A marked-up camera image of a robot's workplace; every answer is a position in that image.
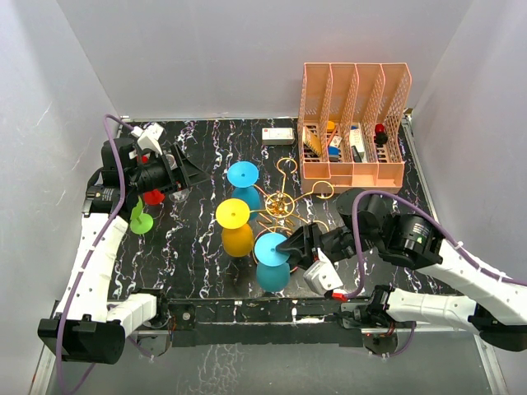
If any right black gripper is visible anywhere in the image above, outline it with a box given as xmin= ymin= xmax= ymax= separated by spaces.
xmin=275 ymin=222 xmax=380 ymax=272

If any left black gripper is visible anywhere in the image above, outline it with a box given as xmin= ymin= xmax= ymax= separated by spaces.
xmin=128 ymin=144 xmax=210 ymax=196

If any clear wine glass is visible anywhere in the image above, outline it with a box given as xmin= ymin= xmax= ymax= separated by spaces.
xmin=168 ymin=156 xmax=191 ymax=203

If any red wine glass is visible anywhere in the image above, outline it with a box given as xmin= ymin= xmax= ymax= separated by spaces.
xmin=140 ymin=155 xmax=165 ymax=206

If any blue wine glass front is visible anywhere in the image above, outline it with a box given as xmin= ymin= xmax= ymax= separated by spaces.
xmin=254 ymin=232 xmax=290 ymax=292

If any blue wine glass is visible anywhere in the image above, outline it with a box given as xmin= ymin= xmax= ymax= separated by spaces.
xmin=227 ymin=161 xmax=260 ymax=211
xmin=254 ymin=232 xmax=290 ymax=292

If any yellow wine glass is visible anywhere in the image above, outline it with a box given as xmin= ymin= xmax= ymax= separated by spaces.
xmin=216 ymin=198 xmax=254 ymax=258

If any green wine glass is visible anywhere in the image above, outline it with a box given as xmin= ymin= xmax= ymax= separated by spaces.
xmin=129 ymin=198 xmax=153 ymax=235

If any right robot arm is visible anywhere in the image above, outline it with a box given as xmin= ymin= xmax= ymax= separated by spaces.
xmin=275 ymin=188 xmax=526 ymax=352

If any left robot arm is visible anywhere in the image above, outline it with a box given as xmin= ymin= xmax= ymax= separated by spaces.
xmin=37 ymin=137 xmax=209 ymax=365

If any white small box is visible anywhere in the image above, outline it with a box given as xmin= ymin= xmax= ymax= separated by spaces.
xmin=262 ymin=128 xmax=295 ymax=146

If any red button black device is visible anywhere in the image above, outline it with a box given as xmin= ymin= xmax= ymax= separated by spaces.
xmin=374 ymin=123 xmax=389 ymax=146

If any pink desk file organizer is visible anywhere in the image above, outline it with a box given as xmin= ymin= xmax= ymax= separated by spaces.
xmin=297 ymin=63 xmax=412 ymax=193

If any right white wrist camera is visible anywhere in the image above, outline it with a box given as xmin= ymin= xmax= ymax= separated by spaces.
xmin=302 ymin=249 xmax=343 ymax=295

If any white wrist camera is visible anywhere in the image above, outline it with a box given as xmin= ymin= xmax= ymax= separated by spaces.
xmin=302 ymin=249 xmax=343 ymax=295
xmin=131 ymin=123 xmax=165 ymax=155

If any gold wire glass rack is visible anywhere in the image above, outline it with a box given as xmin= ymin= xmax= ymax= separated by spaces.
xmin=250 ymin=157 xmax=335 ymax=263

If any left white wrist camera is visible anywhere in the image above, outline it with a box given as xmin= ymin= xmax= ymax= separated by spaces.
xmin=131 ymin=123 xmax=165 ymax=155

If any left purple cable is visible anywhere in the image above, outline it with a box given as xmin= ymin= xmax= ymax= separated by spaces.
xmin=54 ymin=114 xmax=137 ymax=395

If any black base frame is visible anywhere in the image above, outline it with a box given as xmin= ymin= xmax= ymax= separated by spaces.
xmin=44 ymin=294 xmax=491 ymax=351

